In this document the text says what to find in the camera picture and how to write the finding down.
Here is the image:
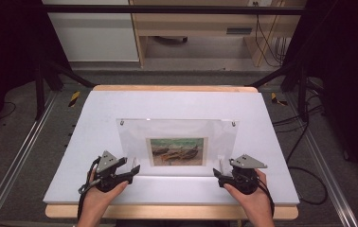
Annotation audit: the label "aluminium rail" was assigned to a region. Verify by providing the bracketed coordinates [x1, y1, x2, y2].
[284, 93, 358, 227]
[0, 91, 59, 227]

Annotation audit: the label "wooden desk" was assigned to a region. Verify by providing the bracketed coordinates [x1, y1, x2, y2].
[129, 0, 308, 68]

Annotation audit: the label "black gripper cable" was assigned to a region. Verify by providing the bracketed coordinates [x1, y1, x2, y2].
[256, 181, 276, 218]
[77, 156, 101, 221]

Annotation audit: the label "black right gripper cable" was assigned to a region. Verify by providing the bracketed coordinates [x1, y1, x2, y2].
[256, 181, 276, 218]

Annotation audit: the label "grey plate on desk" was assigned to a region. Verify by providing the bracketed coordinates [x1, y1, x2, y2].
[225, 27, 253, 36]

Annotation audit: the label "wooden table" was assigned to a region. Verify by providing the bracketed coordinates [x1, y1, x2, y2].
[45, 84, 299, 220]

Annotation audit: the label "thin black floor cable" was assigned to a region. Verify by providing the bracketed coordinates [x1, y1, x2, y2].
[0, 101, 17, 121]

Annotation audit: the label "person's left hand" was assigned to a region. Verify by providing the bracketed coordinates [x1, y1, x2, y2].
[79, 169, 130, 221]

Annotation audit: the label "black metal stand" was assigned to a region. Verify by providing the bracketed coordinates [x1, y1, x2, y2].
[246, 61, 312, 123]
[34, 58, 97, 121]

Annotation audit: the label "white board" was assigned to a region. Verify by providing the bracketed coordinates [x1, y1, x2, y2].
[43, 90, 300, 206]

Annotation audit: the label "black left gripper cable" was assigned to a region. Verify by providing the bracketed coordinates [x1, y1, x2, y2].
[77, 156, 101, 221]

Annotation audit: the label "black horizontal metal bar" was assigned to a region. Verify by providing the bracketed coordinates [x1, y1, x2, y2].
[41, 4, 306, 16]

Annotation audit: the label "person's right hand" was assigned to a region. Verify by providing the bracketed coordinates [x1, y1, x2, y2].
[223, 168, 275, 221]

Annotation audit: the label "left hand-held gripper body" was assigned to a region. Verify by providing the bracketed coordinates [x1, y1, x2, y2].
[78, 150, 121, 194]

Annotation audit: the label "hanging black cables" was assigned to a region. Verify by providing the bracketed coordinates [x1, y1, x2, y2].
[253, 0, 291, 68]

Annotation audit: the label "painting print of boats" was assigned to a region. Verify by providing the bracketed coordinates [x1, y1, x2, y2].
[146, 136, 208, 167]

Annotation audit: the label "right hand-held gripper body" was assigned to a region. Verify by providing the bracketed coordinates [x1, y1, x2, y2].
[228, 153, 268, 196]

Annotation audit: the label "white cabinet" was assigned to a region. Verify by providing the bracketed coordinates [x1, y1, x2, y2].
[42, 0, 140, 63]

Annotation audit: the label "black curtain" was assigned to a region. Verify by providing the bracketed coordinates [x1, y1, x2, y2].
[0, 0, 72, 145]
[282, 0, 358, 194]

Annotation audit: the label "clear acrylic picture frame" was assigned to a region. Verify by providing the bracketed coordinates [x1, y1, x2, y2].
[116, 117, 240, 178]

